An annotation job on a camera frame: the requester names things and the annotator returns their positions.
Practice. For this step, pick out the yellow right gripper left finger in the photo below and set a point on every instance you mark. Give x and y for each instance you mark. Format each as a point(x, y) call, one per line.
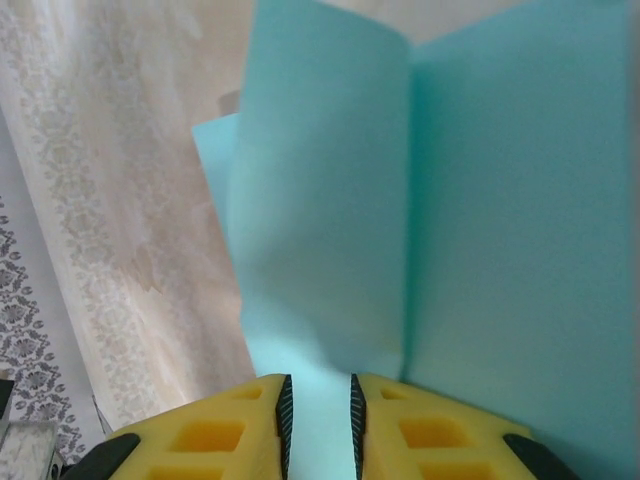
point(210, 440)

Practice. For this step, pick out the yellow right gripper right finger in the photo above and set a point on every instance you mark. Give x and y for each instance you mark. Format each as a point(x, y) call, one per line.
point(435, 440)

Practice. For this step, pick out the light blue cloth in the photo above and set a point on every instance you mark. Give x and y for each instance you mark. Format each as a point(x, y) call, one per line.
point(450, 200)

